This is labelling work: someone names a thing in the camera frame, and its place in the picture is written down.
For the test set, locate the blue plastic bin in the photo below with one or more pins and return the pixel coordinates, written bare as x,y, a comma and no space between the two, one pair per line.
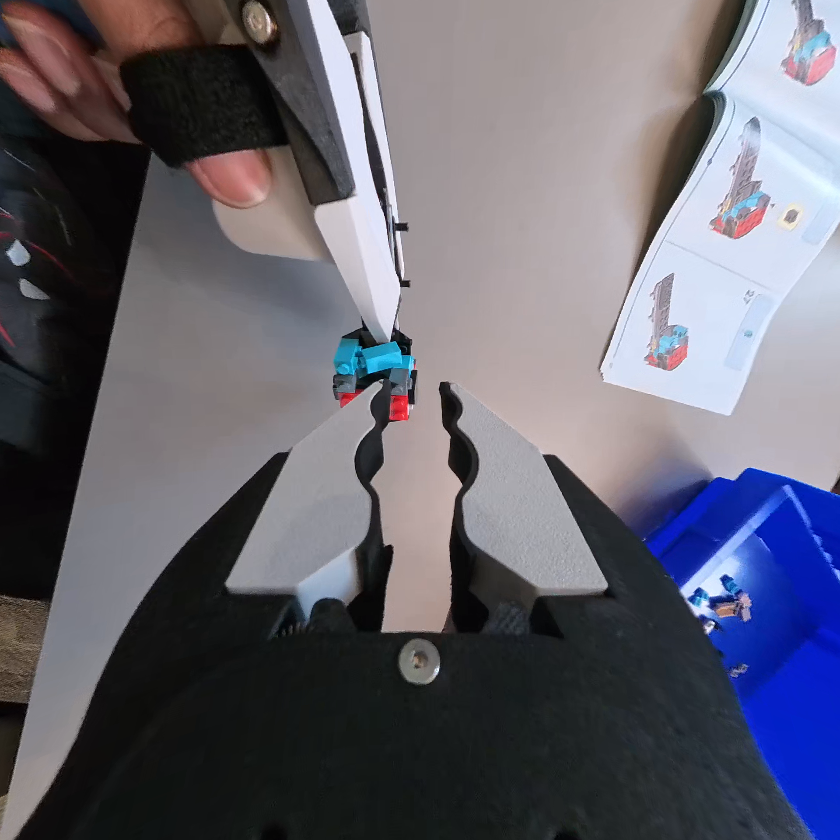
787,722

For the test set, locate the person's left hand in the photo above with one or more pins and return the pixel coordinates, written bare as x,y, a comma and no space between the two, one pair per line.
229,177

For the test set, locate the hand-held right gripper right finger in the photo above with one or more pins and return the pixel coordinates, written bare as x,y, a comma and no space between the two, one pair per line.
518,525

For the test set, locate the person's dark patterned clothing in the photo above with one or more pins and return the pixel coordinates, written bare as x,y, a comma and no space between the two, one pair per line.
52,328

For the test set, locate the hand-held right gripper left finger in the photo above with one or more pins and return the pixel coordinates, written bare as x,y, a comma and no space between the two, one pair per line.
308,499

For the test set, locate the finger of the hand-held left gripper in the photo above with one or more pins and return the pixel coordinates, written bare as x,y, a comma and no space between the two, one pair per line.
380,144
364,262

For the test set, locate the pile of loose toy bricks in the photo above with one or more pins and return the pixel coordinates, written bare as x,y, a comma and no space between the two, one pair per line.
725,604

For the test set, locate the building instruction booklet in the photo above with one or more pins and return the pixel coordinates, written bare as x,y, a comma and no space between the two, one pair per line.
709,295

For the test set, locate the small toy brick model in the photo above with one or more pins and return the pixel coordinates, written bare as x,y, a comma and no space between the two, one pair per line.
374,359

